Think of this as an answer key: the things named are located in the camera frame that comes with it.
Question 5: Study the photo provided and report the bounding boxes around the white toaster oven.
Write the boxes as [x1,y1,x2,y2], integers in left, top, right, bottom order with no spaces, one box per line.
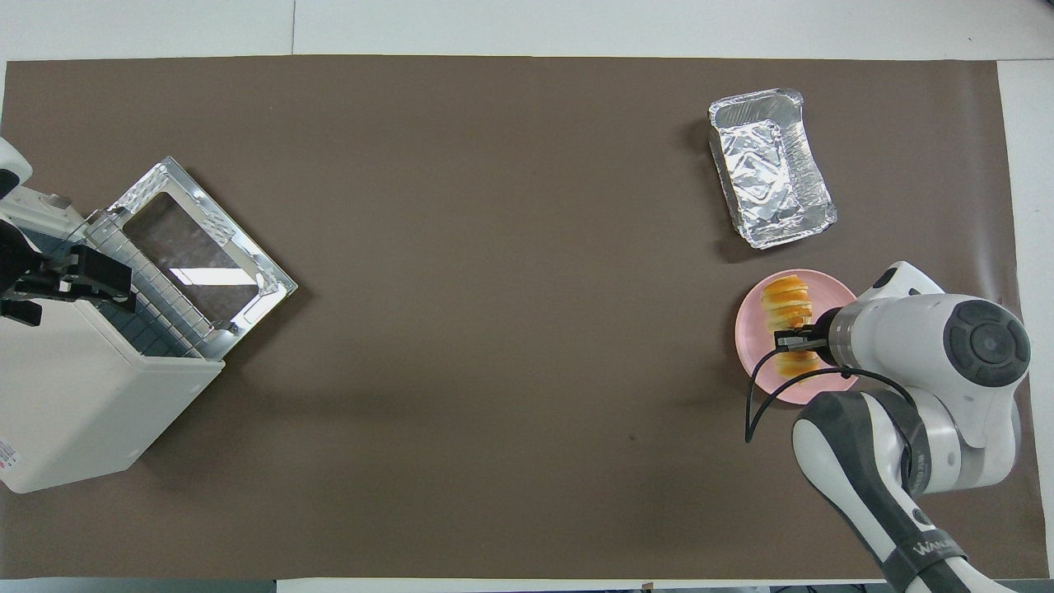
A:
[0,235,225,495]

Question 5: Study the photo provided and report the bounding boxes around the pink plate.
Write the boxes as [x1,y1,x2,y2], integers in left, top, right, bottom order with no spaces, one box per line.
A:
[735,268,861,405]

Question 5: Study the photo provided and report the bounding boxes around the glass oven door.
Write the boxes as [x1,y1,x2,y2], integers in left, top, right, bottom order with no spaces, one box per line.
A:
[105,156,298,361]

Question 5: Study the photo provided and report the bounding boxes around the metal oven wire rack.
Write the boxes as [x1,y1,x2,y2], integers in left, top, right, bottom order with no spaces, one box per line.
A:
[86,216,225,361]

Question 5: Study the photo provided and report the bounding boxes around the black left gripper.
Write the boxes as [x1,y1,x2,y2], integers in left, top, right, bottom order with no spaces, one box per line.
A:
[0,222,137,326]

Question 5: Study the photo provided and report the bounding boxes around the aluminium foil tray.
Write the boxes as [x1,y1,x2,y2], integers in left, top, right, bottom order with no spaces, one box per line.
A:
[708,88,838,250]

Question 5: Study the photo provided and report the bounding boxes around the brown table mat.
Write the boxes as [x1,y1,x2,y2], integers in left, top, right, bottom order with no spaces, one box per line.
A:
[0,56,1048,580]

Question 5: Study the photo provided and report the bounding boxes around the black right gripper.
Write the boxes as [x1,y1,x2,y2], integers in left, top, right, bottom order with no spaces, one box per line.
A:
[774,306,834,363]

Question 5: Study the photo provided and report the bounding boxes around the sliced bread loaf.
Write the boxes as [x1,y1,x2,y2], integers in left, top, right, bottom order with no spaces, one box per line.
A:
[760,275,822,380]

